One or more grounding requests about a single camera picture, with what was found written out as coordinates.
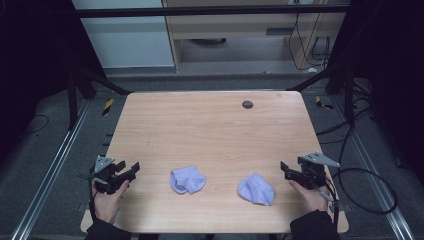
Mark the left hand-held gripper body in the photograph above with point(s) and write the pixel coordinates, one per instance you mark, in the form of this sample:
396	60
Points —
105	176

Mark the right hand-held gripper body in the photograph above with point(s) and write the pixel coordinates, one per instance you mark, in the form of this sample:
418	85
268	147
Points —
313	173

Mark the light purple sock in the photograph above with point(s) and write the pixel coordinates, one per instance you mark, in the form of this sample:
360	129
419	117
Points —
186	180
256	190

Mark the person's right hand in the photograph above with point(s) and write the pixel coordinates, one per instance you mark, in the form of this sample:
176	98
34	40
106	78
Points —
310	198

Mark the person's left hand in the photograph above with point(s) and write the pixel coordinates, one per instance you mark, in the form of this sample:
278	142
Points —
108	203

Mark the yellow black striped tape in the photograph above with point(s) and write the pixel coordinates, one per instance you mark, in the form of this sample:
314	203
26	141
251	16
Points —
321	103
107	107

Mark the black metal stand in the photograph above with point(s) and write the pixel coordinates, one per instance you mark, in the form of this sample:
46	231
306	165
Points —
72	100
349	100

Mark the white cabinet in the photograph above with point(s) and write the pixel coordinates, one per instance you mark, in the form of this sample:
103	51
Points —
126	43

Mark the black curtain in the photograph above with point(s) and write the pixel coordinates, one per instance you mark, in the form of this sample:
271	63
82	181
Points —
33	66
393	66

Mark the wooden desk furniture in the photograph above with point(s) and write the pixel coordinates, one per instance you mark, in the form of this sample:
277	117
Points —
233	26

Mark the aluminium floor rail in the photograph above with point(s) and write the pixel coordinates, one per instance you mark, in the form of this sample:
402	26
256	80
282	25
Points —
370	166
50	173

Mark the black horizontal frame bar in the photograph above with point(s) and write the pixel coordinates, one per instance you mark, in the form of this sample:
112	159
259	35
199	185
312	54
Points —
200	11

